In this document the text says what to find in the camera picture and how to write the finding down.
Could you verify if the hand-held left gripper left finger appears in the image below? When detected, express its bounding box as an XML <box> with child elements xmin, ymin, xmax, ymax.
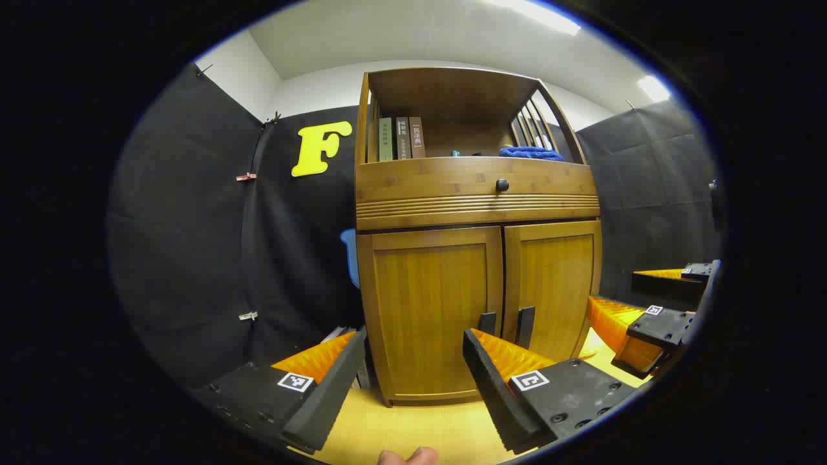
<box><xmin>193</xmin><ymin>327</ymin><xmax>369</xmax><ymax>454</ymax></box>

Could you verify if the blue folded cloth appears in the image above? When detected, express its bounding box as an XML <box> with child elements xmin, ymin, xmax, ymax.
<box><xmin>498</xmin><ymin>146</ymin><xmax>565</xmax><ymax>162</ymax></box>

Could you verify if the wooden cabinet drawer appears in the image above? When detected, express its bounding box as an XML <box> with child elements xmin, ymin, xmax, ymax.
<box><xmin>355</xmin><ymin>157</ymin><xmax>601</xmax><ymax>232</ymax></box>

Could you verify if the small ceiling light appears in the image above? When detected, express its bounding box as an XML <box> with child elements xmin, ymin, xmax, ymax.
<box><xmin>638</xmin><ymin>75</ymin><xmax>673</xmax><ymax>103</ymax></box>

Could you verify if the black backdrop cloth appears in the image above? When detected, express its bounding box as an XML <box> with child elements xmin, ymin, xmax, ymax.
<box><xmin>107</xmin><ymin>63</ymin><xmax>723</xmax><ymax>389</ymax></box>

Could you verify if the wooden cabinet door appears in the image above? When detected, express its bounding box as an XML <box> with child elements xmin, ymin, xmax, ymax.
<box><xmin>357</xmin><ymin>226</ymin><xmax>504</xmax><ymax>405</ymax></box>
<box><xmin>503</xmin><ymin>220</ymin><xmax>603</xmax><ymax>364</ymax></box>

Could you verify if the wooden double-door shoe cabinet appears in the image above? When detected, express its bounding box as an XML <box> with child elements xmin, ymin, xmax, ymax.
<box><xmin>354</xmin><ymin>67</ymin><xmax>603</xmax><ymax>408</ymax></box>

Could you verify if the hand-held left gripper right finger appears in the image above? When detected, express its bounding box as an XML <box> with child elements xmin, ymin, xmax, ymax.
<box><xmin>461</xmin><ymin>327</ymin><xmax>652</xmax><ymax>455</ymax></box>

